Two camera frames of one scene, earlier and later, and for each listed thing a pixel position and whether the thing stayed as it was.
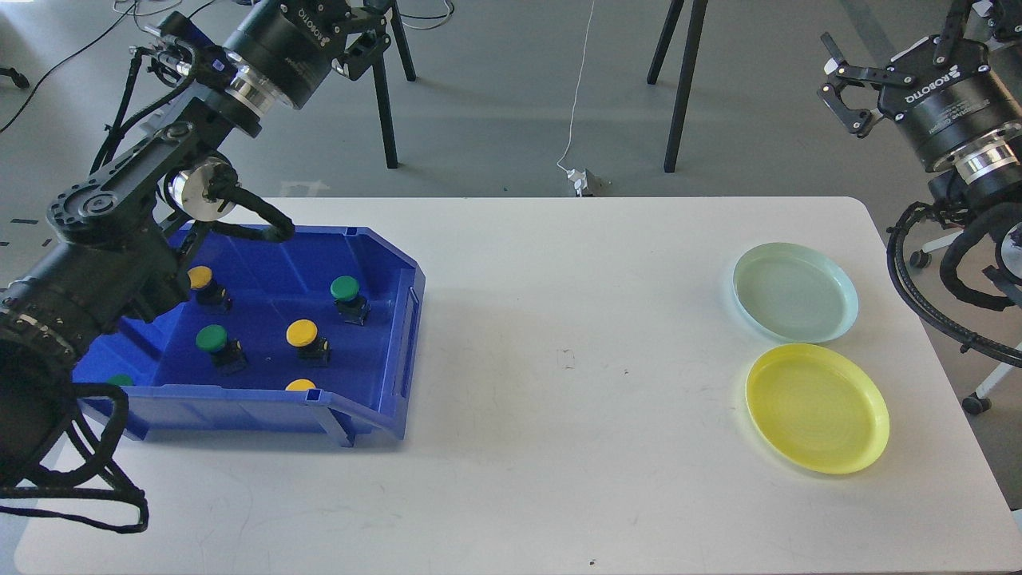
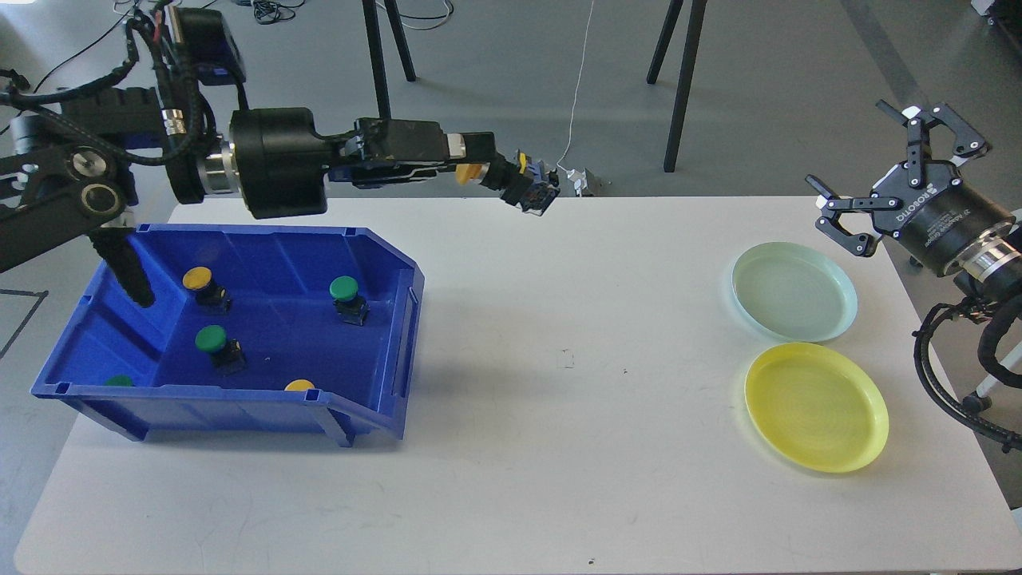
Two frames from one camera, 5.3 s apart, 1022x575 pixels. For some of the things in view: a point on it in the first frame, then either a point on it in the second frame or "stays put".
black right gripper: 957,97 to 944,224
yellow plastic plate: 818,406 stays put
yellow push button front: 300,385 stays put
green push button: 353,308 stays put
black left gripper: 291,44 to 275,160
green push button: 121,379 stays put
